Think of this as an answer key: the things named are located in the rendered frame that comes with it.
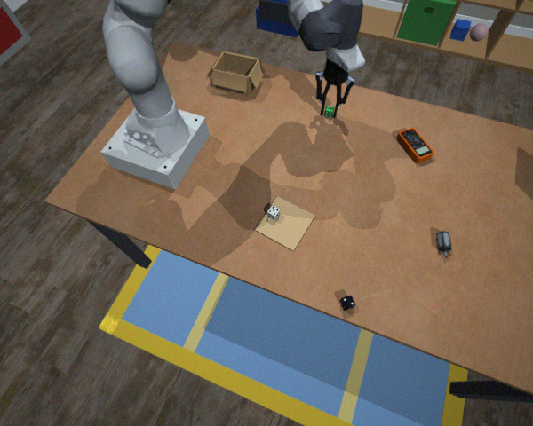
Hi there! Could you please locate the beige square mat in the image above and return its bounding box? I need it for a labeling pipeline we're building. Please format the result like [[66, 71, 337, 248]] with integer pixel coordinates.
[[255, 196, 315, 251]]

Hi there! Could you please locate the orange digital multimeter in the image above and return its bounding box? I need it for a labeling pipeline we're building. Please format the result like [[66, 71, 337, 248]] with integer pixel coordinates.
[[396, 128, 434, 163]]

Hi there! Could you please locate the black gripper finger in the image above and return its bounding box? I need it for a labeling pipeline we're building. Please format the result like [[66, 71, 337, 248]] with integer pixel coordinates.
[[333, 76, 355, 118], [315, 71, 333, 115]]

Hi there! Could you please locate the black die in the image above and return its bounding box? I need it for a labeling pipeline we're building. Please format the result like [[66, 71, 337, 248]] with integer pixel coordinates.
[[340, 296, 355, 311]]

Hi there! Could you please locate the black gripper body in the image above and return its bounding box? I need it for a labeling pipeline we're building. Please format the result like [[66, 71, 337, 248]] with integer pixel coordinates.
[[323, 58, 349, 86]]

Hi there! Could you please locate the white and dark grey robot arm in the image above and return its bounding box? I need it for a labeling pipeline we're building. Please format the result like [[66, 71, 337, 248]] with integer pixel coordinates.
[[102, 0, 365, 158]]

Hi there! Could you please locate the white die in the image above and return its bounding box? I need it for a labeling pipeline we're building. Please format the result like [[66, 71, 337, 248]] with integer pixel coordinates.
[[267, 205, 280, 220]]

